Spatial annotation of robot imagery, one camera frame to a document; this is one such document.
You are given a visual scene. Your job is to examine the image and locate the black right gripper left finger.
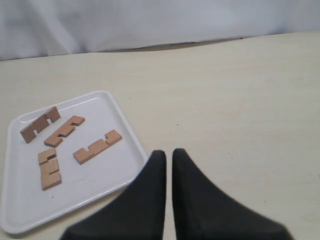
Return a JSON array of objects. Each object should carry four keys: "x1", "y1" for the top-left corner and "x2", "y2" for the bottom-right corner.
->
[{"x1": 61, "y1": 150, "x2": 167, "y2": 240}]

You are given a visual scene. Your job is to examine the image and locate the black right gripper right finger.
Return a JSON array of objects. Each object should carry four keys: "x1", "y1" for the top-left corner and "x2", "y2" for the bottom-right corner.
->
[{"x1": 172, "y1": 148, "x2": 293, "y2": 240}]

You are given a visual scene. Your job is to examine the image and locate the white plastic tray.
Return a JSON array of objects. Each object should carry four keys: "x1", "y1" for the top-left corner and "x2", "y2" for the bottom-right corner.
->
[{"x1": 0, "y1": 91, "x2": 148, "y2": 234}]

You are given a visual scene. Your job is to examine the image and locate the white backdrop curtain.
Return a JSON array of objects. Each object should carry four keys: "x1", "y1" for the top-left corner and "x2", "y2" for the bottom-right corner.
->
[{"x1": 0, "y1": 0, "x2": 320, "y2": 60}]

